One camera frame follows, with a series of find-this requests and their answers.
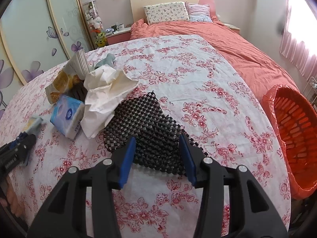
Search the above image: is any light green sock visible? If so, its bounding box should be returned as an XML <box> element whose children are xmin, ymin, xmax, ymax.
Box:
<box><xmin>23</xmin><ymin>115</ymin><xmax>43</xmax><ymax>135</ymax></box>

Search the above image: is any blue tissue pack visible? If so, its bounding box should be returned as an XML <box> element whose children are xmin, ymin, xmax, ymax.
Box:
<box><xmin>50</xmin><ymin>95</ymin><xmax>84</xmax><ymax>140</ymax></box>

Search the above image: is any yellow snack wrapper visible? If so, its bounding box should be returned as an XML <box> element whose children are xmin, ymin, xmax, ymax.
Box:
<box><xmin>45</xmin><ymin>69</ymin><xmax>82</xmax><ymax>104</ymax></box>

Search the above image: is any white paper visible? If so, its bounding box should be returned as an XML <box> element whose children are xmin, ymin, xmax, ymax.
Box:
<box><xmin>81</xmin><ymin>65</ymin><xmax>139</xmax><ymax>139</ymax></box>

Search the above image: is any black woven mesh mat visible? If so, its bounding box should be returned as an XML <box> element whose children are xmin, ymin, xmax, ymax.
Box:
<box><xmin>103</xmin><ymin>92</ymin><xmax>206</xmax><ymax>182</ymax></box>

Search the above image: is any grey green sock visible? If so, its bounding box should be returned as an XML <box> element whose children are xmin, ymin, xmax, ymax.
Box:
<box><xmin>95</xmin><ymin>53</ymin><xmax>116</xmax><ymax>69</ymax></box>

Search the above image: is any person's left hand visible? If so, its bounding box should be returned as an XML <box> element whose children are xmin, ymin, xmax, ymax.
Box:
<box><xmin>1</xmin><ymin>176</ymin><xmax>23</xmax><ymax>217</ymax></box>

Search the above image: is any orange laundry basket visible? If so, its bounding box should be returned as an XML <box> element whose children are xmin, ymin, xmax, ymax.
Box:
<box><xmin>261</xmin><ymin>85</ymin><xmax>316</xmax><ymax>200</ymax></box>

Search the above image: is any floral pink tablecloth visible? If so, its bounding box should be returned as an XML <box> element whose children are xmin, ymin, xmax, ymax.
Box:
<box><xmin>10</xmin><ymin>35</ymin><xmax>291</xmax><ymax>237</ymax></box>

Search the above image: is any floral sliding wardrobe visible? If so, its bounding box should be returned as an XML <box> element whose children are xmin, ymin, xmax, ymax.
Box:
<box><xmin>1</xmin><ymin>0</ymin><xmax>94</xmax><ymax>113</ymax></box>

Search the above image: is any coral bed duvet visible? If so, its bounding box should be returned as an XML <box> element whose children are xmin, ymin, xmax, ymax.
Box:
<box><xmin>131</xmin><ymin>18</ymin><xmax>299</xmax><ymax>101</ymax></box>

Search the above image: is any pink left nightstand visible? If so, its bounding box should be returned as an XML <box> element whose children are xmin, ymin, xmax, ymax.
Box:
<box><xmin>106</xmin><ymin>27</ymin><xmax>131</xmax><ymax>45</ymax></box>

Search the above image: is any pink window curtain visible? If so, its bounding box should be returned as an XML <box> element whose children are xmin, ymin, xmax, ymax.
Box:
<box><xmin>279</xmin><ymin>0</ymin><xmax>316</xmax><ymax>79</ymax></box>

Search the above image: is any right nightstand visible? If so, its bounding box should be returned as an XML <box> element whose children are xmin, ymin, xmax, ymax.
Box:
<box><xmin>223</xmin><ymin>23</ymin><xmax>240</xmax><ymax>35</ymax></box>

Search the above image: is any beige pink headboard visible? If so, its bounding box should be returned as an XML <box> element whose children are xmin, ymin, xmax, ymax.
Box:
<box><xmin>129</xmin><ymin>0</ymin><xmax>218</xmax><ymax>23</ymax></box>

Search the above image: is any striped pink pillow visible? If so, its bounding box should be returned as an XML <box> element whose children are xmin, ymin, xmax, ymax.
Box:
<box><xmin>185</xmin><ymin>2</ymin><xmax>213</xmax><ymax>23</ymax></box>

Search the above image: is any floral white pillow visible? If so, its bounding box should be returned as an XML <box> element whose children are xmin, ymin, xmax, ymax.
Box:
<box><xmin>143</xmin><ymin>2</ymin><xmax>189</xmax><ymax>25</ymax></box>

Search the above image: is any white wire rack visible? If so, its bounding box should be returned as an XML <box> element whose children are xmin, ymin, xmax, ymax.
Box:
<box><xmin>302</xmin><ymin>76</ymin><xmax>317</xmax><ymax>104</ymax></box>

